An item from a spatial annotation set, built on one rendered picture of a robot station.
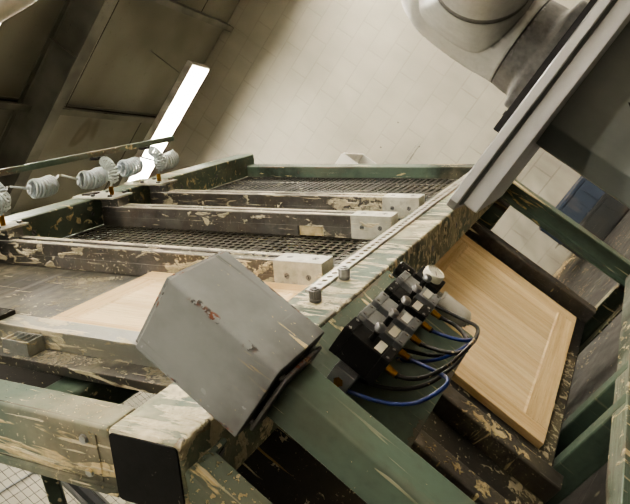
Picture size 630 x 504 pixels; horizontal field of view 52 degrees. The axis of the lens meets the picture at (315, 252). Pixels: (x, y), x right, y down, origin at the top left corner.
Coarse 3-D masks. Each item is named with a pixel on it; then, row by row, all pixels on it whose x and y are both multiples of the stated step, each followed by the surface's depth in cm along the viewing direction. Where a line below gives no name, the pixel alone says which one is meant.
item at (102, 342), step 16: (0, 320) 132; (16, 320) 131; (32, 320) 130; (48, 320) 130; (0, 336) 131; (48, 336) 125; (64, 336) 123; (80, 336) 121; (96, 336) 120; (112, 336) 119; (128, 336) 119; (80, 352) 122; (96, 352) 120; (112, 352) 118; (128, 352) 116
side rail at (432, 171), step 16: (256, 176) 315; (272, 176) 311; (288, 176) 307; (304, 176) 303; (320, 176) 299; (336, 176) 296; (352, 176) 292; (368, 176) 289; (384, 176) 286; (400, 176) 282; (416, 176) 279; (432, 176) 276; (448, 176) 273
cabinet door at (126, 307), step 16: (160, 272) 164; (128, 288) 153; (144, 288) 153; (160, 288) 152; (272, 288) 146; (288, 288) 145; (304, 288) 144; (80, 304) 144; (96, 304) 144; (112, 304) 144; (128, 304) 143; (144, 304) 142; (64, 320) 135; (80, 320) 134; (96, 320) 135; (112, 320) 134; (128, 320) 133; (144, 320) 133
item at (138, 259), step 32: (0, 224) 190; (0, 256) 190; (32, 256) 184; (64, 256) 178; (96, 256) 173; (128, 256) 168; (160, 256) 163; (192, 256) 158; (256, 256) 152; (288, 256) 150; (320, 256) 148
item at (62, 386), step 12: (120, 240) 223; (300, 252) 193; (312, 252) 196; (60, 384) 119; (72, 384) 118; (84, 384) 118; (96, 384) 120; (84, 396) 117; (96, 396) 120; (108, 396) 122; (120, 396) 125
